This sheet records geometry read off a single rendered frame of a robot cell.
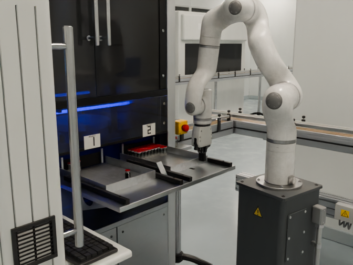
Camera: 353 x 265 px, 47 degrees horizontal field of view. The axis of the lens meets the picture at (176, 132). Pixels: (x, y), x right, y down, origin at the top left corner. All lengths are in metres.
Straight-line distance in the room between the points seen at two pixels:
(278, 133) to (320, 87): 1.50
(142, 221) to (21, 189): 1.17
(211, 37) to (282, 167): 0.62
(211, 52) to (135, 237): 0.99
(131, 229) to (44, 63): 1.25
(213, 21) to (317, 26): 1.48
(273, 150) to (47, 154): 0.96
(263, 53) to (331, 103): 1.50
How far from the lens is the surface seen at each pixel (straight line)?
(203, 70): 1.80
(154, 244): 2.26
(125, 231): 2.08
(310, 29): 3.17
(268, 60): 1.68
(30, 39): 1.02
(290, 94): 1.62
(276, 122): 1.66
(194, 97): 1.75
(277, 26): 10.79
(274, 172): 1.72
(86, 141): 1.80
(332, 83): 3.10
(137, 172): 1.82
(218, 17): 1.75
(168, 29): 2.09
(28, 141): 1.03
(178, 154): 2.09
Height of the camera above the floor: 1.43
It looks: 12 degrees down
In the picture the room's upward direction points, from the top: straight up
